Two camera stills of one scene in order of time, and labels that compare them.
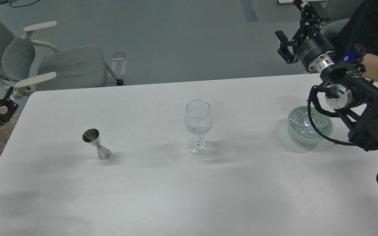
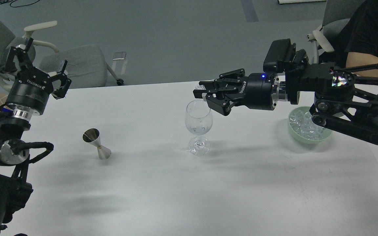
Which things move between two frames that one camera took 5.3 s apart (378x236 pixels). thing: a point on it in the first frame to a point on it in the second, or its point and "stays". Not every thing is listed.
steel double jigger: (92, 136) stays
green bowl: (300, 128) stays
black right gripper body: (315, 42) to (255, 91)
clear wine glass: (199, 120) stays
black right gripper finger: (283, 52) to (215, 102)
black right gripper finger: (310, 18) to (224, 78)
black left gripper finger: (7, 100) to (9, 65)
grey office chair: (14, 60) stays
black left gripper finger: (2, 118) to (61, 92)
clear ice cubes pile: (301, 123) stays
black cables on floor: (1, 2) stays
